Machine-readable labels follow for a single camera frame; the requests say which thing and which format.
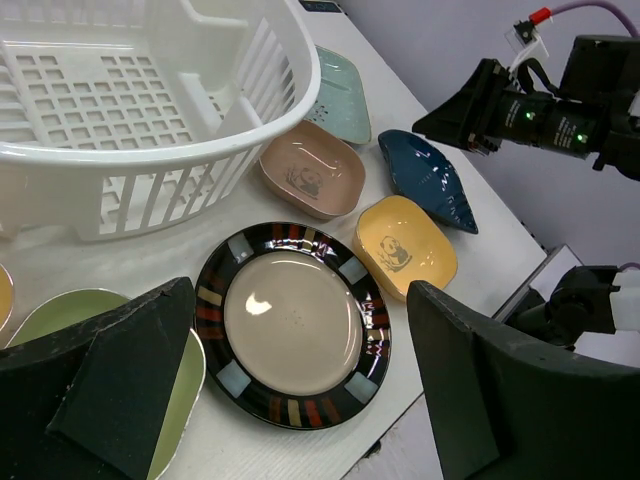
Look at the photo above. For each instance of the pink panda dish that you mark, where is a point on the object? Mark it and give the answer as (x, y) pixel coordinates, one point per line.
(314, 171)

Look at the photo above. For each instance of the white plastic dish bin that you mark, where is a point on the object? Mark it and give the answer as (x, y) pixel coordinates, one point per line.
(120, 118)

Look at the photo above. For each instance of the black rimmed round plate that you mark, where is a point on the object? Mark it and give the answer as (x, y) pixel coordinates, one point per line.
(294, 328)

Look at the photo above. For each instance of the green panda dish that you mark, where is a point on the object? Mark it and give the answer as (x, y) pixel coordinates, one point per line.
(74, 306)

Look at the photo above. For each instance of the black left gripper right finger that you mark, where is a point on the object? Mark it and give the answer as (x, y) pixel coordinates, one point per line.
(505, 405)

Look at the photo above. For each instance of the yellow panda dish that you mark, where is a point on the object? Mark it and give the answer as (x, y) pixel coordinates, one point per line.
(7, 296)
(399, 243)

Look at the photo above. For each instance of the teal speckled rectangular plate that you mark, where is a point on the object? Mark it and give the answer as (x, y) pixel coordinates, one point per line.
(340, 107)

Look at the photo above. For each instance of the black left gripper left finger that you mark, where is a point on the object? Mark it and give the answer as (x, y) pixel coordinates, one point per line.
(89, 401)

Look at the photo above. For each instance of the dark blue leaf plate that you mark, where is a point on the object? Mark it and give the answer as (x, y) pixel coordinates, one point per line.
(423, 174)

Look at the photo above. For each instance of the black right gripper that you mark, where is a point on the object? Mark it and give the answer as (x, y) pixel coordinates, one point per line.
(589, 113)

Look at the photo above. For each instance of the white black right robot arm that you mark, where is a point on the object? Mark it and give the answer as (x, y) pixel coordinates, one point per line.
(586, 298)

